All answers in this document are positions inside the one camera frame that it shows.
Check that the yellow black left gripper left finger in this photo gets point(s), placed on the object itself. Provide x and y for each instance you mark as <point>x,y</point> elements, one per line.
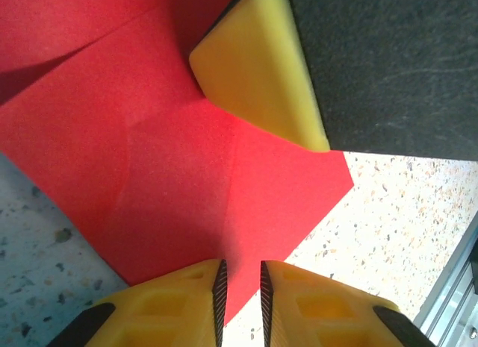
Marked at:
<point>157,317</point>

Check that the wide aluminium base rail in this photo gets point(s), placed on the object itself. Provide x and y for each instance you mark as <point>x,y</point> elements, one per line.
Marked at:
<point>457,294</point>

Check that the red paper sheet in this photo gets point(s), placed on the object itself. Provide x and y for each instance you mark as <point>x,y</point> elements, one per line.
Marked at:
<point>149,156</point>

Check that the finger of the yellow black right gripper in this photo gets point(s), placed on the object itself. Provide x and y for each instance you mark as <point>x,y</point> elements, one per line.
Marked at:
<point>261,71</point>

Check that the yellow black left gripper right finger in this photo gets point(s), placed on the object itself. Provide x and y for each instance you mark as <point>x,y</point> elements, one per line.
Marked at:
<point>328,321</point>

